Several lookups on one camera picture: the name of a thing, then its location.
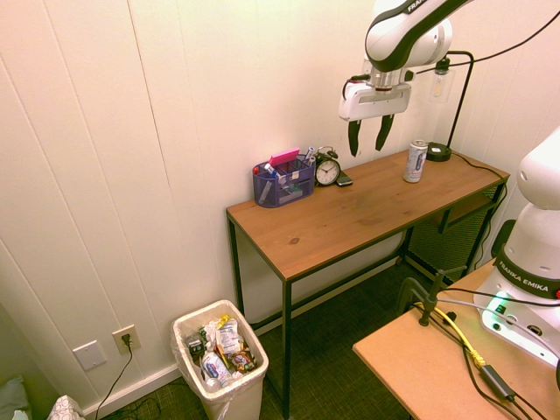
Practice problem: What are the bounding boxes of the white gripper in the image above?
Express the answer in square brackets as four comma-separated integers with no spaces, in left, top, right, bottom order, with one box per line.
[338,72,413,158]

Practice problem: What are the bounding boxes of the silver drink can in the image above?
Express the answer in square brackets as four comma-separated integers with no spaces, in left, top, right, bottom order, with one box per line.
[402,139,430,185]

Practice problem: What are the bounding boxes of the white can Japanese print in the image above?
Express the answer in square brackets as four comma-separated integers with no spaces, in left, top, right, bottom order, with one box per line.
[200,350,234,389]

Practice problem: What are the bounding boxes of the white plastic trash bin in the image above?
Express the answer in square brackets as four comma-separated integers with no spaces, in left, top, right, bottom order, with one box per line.
[171,298,270,420]

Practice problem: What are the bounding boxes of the white trash bin with liner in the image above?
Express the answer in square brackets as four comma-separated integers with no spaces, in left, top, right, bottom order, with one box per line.
[169,298,270,420]

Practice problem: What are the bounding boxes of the black twin-bell alarm clock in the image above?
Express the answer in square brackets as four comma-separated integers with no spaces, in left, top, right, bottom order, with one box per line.
[314,144,342,187]

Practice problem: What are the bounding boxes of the black desk lamp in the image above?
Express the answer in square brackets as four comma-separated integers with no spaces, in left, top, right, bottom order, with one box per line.
[425,49,476,164]

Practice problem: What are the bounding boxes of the pink sticky note pad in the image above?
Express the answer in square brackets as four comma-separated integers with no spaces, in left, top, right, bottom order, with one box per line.
[268,148,302,167]

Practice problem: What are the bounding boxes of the blue mesh desk organizer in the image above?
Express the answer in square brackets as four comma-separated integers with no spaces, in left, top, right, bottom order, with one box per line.
[251,154,318,209]

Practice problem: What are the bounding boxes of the black metal clamp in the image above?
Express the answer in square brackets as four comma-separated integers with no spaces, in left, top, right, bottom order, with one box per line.
[395,265,469,329]

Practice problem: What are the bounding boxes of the yellow white chip bag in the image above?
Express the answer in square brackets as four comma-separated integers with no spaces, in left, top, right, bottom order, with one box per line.
[213,314,245,356]

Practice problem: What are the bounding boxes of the light wooden mounting board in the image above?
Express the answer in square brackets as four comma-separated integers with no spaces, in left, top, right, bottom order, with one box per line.
[353,261,560,420]

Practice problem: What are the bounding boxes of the crumpled white tissue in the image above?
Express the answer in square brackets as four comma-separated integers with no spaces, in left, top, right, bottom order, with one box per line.
[201,319,222,351]

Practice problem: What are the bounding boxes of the small black adapter box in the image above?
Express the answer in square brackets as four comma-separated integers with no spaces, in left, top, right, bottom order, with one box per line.
[478,363,518,403]

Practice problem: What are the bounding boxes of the wooden table black frame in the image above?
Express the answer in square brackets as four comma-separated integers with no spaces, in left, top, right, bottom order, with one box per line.
[225,147,512,420]

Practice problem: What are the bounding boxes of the black lamp cable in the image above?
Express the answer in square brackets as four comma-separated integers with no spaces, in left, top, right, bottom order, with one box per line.
[450,150,509,273]

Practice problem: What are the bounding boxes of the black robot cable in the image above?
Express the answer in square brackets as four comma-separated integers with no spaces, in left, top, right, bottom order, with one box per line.
[410,7,560,76]

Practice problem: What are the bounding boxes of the gray cable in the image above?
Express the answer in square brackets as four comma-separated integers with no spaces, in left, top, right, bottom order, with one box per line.
[437,286,542,336]

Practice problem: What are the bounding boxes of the yellow ethernet cable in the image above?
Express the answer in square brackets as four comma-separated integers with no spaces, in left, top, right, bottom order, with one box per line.
[412,300,487,368]

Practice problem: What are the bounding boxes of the beige wall outlet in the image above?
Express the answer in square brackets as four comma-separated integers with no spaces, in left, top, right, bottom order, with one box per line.
[111,323,143,355]

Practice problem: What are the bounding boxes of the black power plug cable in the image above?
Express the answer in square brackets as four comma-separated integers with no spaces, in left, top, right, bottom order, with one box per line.
[93,333,133,420]

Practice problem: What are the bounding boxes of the white blank wall plate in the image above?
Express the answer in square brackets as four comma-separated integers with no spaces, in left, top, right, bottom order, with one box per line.
[72,339,109,372]

